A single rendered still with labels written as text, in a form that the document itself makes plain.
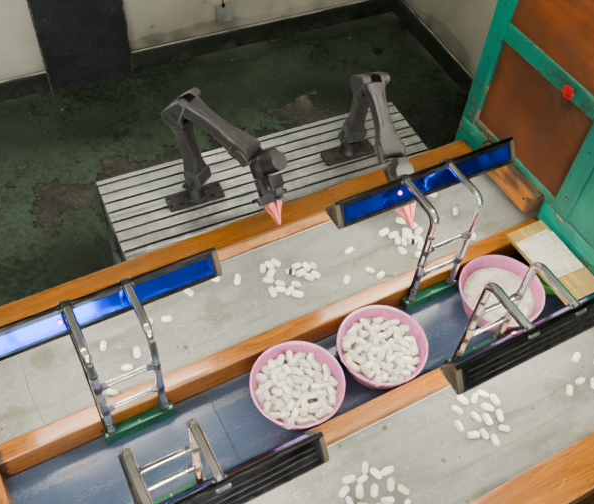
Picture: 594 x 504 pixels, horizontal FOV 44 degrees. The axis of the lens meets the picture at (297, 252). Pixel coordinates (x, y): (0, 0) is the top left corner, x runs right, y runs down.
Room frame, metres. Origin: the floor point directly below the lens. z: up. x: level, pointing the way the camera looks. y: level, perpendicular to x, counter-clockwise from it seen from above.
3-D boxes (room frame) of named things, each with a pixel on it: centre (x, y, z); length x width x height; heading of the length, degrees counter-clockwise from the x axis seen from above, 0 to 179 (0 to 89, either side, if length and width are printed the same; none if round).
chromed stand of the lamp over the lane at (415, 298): (1.42, -0.39, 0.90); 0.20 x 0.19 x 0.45; 123
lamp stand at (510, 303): (1.08, -0.60, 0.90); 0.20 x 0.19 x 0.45; 123
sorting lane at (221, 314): (1.31, 0.05, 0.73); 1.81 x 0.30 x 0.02; 123
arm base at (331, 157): (1.98, -0.15, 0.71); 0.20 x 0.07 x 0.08; 119
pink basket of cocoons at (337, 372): (0.96, -0.04, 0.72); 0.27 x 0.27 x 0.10
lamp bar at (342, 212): (1.49, -0.35, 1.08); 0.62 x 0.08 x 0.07; 123
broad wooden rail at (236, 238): (1.48, 0.16, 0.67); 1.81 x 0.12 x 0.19; 123
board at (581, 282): (1.46, -0.83, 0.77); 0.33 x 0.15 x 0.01; 33
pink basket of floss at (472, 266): (1.35, -0.64, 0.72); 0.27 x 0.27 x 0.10
